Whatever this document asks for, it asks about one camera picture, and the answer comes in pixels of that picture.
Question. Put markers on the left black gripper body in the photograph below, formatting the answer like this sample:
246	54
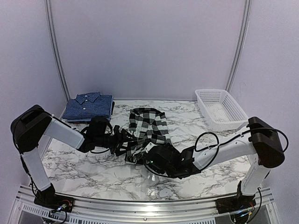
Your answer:
106	141

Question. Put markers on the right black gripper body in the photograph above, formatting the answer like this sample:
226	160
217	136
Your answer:
175	176

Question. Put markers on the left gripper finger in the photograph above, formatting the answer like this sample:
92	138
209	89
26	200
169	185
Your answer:
122	134
120	150

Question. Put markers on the black white plaid shirt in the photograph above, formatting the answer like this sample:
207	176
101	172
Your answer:
147	125

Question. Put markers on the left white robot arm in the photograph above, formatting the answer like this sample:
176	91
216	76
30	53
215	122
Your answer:
35	124

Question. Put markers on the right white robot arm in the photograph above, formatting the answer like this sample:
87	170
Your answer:
258	139

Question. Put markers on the blue checked folded shirt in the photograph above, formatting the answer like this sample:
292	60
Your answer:
88	105

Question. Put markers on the white plastic basket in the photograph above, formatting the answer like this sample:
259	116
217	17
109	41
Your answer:
220	109

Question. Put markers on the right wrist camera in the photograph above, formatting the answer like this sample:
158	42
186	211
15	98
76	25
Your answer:
162	158

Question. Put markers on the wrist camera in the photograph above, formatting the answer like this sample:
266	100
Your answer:
99	126
162	158

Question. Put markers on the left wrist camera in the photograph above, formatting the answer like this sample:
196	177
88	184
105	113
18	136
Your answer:
99	126

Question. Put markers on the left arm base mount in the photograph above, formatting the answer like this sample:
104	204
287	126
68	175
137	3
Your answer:
55	202

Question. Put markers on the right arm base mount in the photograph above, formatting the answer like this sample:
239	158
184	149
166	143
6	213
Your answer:
234	203

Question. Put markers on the front aluminium frame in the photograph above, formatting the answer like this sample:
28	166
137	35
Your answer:
100	211

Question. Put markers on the right wall aluminium rail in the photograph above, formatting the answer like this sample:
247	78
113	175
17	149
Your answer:
240	45

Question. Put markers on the wall aluminium rail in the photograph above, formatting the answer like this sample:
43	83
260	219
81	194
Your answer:
240	45
54	44

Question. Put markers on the left wall aluminium rail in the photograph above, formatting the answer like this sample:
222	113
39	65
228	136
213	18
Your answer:
54	44

